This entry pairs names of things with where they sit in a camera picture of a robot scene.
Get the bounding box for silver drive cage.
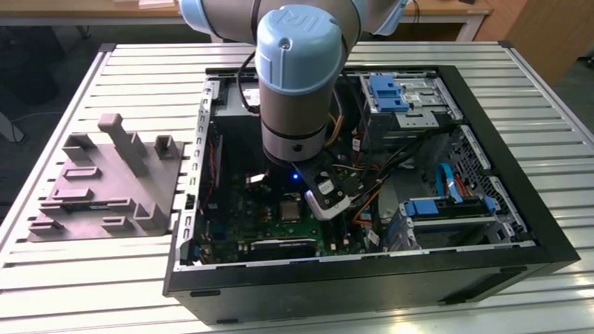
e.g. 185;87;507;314
360;74;466;153

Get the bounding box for black graphics card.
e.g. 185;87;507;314
249;237;321;261

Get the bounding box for black RAM slot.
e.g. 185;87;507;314
318;217;337;246
332;208;353;247

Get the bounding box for black cable bundle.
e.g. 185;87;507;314
353;125;458;207

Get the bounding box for hard disk in blue carrier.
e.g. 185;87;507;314
402;196;499;221

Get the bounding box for grey power supply unit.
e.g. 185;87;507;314
212;81;264;172

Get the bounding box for grey parts rack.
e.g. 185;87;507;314
26;113;194;243

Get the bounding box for wooden cabinet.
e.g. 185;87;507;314
476;0;594;88

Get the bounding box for blue drive bay latch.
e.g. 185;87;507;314
370;74;410;113

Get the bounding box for yellow wire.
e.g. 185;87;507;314
325;113;348;149

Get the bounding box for wooden desk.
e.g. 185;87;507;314
0;0;495;45

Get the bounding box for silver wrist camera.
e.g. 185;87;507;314
304;173;356;223

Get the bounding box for RAM stick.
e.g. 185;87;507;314
59;200;113;212

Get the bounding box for silver disk bay cage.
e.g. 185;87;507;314
380;208;536;252

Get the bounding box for orange wire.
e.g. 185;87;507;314
352;204;374;228

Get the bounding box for red wire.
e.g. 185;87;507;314
454;173;477;200

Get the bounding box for black PC case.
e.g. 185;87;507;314
161;64;583;326

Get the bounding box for black case fan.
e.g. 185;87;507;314
204;132;234;224

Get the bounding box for green motherboard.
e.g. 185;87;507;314
194;160;369;264

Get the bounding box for CPU socket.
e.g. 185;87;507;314
277;200;306;225

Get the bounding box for light blue wire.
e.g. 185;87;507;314
436;162;465;205

